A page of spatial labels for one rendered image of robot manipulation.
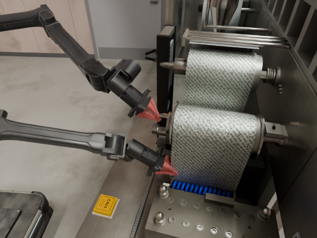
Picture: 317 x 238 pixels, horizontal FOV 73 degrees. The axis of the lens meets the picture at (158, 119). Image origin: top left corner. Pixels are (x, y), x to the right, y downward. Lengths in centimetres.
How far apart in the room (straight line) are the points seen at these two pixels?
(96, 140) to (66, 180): 157
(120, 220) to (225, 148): 48
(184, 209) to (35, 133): 52
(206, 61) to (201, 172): 39
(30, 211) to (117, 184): 101
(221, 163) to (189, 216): 20
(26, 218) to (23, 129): 120
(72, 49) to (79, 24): 357
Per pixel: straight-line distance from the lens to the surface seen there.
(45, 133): 73
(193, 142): 67
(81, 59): 78
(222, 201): 79
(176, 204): 78
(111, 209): 91
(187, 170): 78
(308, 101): 64
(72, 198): 213
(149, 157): 74
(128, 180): 100
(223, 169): 75
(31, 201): 194
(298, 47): 80
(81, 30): 442
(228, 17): 125
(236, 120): 67
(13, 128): 75
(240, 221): 80
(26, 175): 247
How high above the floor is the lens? 171
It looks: 39 degrees down
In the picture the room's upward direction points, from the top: straight up
